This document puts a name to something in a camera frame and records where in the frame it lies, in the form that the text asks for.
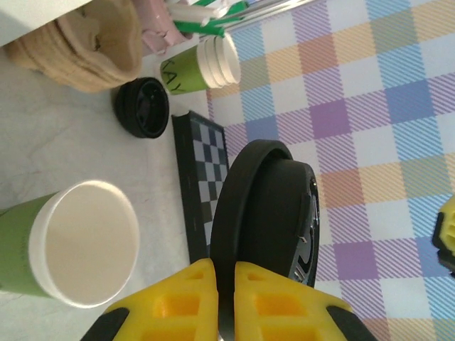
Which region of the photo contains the stack of black cup lids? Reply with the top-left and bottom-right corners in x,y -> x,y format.
114,77 -> 171,139

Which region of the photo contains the black plastic cup lid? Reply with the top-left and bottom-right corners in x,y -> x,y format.
209,139 -> 321,341

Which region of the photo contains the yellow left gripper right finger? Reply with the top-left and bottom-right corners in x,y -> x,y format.
234,261 -> 378,341

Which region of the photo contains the stack of green paper cups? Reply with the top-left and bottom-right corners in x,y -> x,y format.
159,33 -> 242,97

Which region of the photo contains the green paper coffee cup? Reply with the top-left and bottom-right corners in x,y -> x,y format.
0,180 -> 140,309

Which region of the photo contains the pink straw holder cup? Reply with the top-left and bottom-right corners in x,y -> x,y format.
140,0 -> 181,56

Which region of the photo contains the black grey chessboard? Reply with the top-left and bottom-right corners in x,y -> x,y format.
171,109 -> 235,266

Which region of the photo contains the brown pulp cup carrier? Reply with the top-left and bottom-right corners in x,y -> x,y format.
80,0 -> 144,85

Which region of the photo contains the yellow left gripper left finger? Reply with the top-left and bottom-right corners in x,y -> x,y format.
80,258 -> 220,341

